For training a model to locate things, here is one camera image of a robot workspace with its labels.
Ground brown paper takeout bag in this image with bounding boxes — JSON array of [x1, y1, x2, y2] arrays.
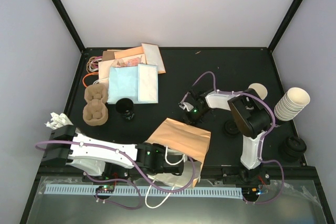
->
[[144, 118, 212, 209]]

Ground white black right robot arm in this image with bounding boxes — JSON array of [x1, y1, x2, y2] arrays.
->
[[179, 88, 275, 184]]

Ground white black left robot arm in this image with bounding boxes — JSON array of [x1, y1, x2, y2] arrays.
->
[[41, 125, 185, 182]]

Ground stack of black lids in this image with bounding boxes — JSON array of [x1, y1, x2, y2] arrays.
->
[[278, 136, 307, 163], [222, 120, 240, 137]]

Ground short white cup stack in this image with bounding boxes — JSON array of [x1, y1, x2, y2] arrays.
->
[[248, 83, 268, 100]]

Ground remaining black paper cup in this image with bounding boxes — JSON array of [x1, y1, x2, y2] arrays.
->
[[115, 98, 134, 121]]

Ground brown white flat paper bag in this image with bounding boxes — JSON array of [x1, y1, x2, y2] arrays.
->
[[142, 43, 166, 74]]

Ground tall white cup stack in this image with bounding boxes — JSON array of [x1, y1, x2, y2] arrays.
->
[[274, 87, 311, 125]]

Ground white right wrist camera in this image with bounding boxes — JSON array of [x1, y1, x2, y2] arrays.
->
[[178, 91, 194, 112]]

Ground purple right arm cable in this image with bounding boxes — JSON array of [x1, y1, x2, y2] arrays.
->
[[191, 71, 286, 205]]

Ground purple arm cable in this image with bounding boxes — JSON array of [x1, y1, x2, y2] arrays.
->
[[34, 140, 197, 210], [191, 71, 286, 205]]

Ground black enclosure frame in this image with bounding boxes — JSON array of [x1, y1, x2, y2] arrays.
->
[[20, 0, 334, 223]]

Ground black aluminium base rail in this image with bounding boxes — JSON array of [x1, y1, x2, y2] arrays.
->
[[35, 164, 319, 185]]

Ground light blue cable duct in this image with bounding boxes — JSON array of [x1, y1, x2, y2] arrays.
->
[[44, 184, 243, 199]]

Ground bundle of bag handles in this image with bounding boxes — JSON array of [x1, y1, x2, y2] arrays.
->
[[82, 56, 102, 88]]

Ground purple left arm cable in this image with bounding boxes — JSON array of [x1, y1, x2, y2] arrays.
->
[[34, 140, 197, 210]]

